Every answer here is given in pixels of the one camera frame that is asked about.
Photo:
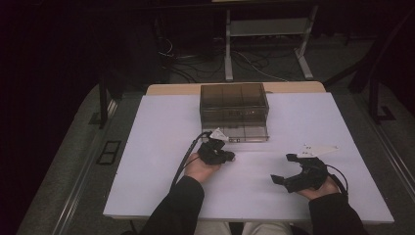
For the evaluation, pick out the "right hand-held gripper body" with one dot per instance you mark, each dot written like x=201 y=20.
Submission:
x=313 y=176

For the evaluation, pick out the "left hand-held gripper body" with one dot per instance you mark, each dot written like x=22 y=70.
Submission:
x=212 y=153

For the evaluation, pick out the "brown translucent drawer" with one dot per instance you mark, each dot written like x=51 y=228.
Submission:
x=251 y=133

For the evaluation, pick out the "brown translucent drawer box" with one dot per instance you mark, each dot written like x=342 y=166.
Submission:
x=233 y=98

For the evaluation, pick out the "person's right hand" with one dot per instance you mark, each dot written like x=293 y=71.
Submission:
x=316 y=194

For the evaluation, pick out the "person's left hand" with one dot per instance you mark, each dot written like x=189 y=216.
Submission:
x=199 y=169

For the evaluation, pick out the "white board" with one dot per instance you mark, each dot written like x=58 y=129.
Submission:
x=248 y=202

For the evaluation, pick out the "person's right leg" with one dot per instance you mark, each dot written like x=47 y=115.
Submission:
x=267 y=229

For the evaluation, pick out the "person's leg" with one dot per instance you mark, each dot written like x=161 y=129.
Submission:
x=267 y=229
x=212 y=229

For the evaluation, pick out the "person's left leg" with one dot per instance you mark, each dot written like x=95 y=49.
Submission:
x=212 y=229

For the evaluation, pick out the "wooden table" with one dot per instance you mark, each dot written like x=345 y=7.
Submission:
x=173 y=89

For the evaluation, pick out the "black metal stand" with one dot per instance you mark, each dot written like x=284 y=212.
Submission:
x=103 y=104
x=373 y=98

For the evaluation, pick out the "grey floor rail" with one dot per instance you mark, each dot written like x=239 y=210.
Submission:
x=391 y=156
x=76 y=196

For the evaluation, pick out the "black rectangular floor frame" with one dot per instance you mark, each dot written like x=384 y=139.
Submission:
x=99 y=158

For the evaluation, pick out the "grey metal desk frame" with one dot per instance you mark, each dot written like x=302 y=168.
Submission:
x=267 y=26

